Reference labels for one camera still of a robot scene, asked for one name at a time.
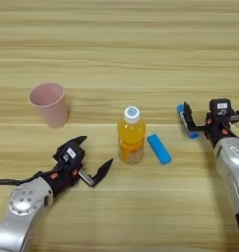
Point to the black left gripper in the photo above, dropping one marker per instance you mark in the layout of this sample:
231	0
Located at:
63	177

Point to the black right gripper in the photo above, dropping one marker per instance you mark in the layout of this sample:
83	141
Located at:
219	129

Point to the blue glue stick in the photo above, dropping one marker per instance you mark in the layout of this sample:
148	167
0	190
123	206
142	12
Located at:
193	134

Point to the orange juice bottle white cap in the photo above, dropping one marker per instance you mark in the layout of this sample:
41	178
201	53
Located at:
131	141

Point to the blue bar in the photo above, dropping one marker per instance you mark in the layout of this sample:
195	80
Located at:
159	149

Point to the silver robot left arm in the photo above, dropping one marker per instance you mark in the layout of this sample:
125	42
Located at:
22	210

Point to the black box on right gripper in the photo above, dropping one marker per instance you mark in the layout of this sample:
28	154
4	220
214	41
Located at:
221	106

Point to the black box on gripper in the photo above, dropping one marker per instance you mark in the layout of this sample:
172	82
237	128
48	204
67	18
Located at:
70	154
221	106

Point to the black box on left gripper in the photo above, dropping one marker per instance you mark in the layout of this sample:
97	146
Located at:
70	154

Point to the pink plastic cup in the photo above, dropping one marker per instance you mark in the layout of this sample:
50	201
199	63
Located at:
50	106

